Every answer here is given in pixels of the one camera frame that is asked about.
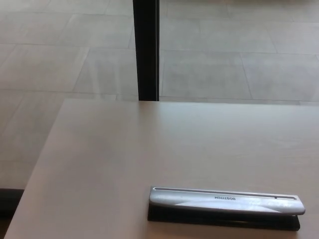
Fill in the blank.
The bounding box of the black vertical post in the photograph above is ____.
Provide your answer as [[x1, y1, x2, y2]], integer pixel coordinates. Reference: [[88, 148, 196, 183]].
[[132, 0, 160, 102]]

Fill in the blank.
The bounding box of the silver Bostitch hole punch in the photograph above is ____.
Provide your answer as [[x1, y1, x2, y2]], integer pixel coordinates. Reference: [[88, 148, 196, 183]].
[[147, 185, 306, 232]]

